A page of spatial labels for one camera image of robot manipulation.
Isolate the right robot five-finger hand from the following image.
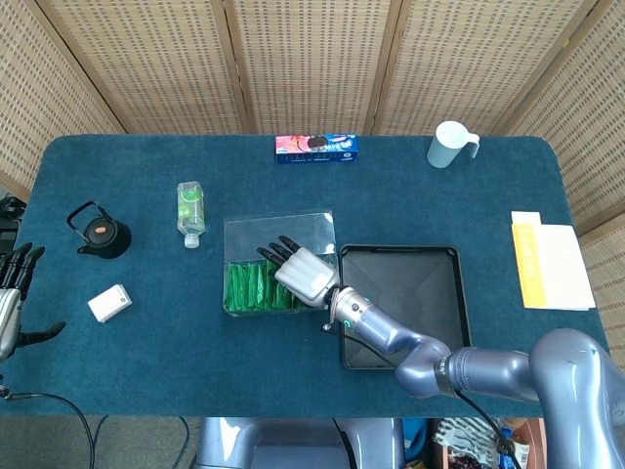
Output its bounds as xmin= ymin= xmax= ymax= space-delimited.
xmin=257 ymin=234 xmax=342 ymax=309

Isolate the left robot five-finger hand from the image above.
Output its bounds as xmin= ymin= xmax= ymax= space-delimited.
xmin=0 ymin=242 xmax=67 ymax=362

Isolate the clear box with green packets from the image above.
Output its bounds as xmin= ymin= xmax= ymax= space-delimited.
xmin=223 ymin=209 xmax=341 ymax=318

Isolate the black plastic tray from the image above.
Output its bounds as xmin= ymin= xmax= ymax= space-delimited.
xmin=338 ymin=243 xmax=474 ymax=370

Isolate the black equipment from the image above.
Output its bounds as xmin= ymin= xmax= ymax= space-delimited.
xmin=0 ymin=194 xmax=26 ymax=255

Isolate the small white box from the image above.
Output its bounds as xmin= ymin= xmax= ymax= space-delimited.
xmin=87 ymin=282 xmax=133 ymax=324

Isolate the blue pink cookie box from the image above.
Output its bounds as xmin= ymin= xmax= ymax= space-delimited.
xmin=274 ymin=134 xmax=361 ymax=165

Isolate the clear water bottle green label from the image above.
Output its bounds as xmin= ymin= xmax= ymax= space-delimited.
xmin=176 ymin=181 xmax=207 ymax=249

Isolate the blue carpet table cover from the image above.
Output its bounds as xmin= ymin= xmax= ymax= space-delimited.
xmin=0 ymin=134 xmax=611 ymax=419

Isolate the grey robot torso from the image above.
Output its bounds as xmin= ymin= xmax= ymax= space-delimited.
xmin=194 ymin=417 xmax=406 ymax=469

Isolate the woven folding screen panel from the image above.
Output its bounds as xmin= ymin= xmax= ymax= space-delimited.
xmin=222 ymin=0 xmax=395 ymax=136
xmin=0 ymin=0 xmax=126 ymax=196
xmin=505 ymin=0 xmax=625 ymax=353
xmin=36 ymin=0 xmax=253 ymax=136
xmin=368 ymin=0 xmax=600 ymax=138

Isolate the yellow booklet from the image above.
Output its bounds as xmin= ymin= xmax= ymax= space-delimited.
xmin=511 ymin=222 xmax=551 ymax=310

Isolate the silver striped foil snack packet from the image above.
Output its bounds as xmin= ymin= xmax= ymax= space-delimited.
xmin=432 ymin=417 xmax=507 ymax=469

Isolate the small white card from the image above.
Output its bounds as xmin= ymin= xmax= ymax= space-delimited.
xmin=511 ymin=210 xmax=542 ymax=229

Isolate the white paper sheet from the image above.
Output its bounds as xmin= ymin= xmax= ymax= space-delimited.
xmin=536 ymin=224 xmax=598 ymax=311

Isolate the orange plastic crate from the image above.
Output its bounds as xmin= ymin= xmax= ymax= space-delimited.
xmin=505 ymin=417 xmax=549 ymax=469

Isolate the black floor cable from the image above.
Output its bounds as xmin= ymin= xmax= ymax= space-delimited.
xmin=178 ymin=416 xmax=192 ymax=469
xmin=0 ymin=375 xmax=97 ymax=469

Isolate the black teapot with handle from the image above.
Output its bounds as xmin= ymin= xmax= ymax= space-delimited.
xmin=65 ymin=200 xmax=133 ymax=260

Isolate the pale blue cup with handle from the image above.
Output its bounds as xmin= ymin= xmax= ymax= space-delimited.
xmin=426 ymin=120 xmax=481 ymax=170

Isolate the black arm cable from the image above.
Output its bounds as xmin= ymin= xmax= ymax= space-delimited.
xmin=319 ymin=312 xmax=521 ymax=469

